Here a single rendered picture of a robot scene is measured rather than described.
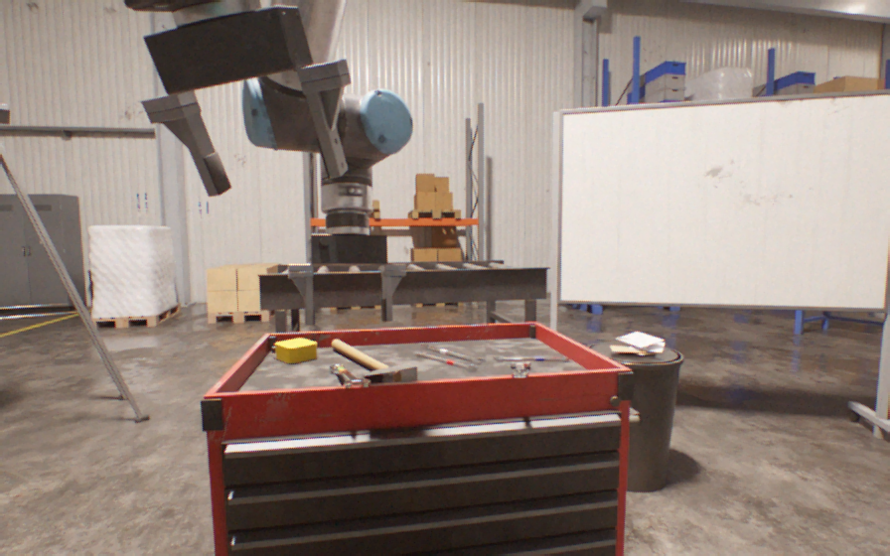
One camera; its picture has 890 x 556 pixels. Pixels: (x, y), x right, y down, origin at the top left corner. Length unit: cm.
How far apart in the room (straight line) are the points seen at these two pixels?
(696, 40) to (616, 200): 889
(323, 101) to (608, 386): 67
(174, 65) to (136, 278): 677
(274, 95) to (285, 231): 820
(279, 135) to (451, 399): 49
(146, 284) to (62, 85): 430
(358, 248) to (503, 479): 47
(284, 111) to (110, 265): 670
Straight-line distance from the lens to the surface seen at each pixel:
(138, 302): 726
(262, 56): 47
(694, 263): 314
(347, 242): 80
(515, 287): 404
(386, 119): 71
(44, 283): 964
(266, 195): 892
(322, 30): 62
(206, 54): 49
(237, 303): 694
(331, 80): 46
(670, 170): 313
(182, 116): 53
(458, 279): 388
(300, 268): 80
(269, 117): 66
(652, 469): 244
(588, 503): 93
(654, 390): 227
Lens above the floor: 119
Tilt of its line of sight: 5 degrees down
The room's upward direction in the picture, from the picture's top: straight up
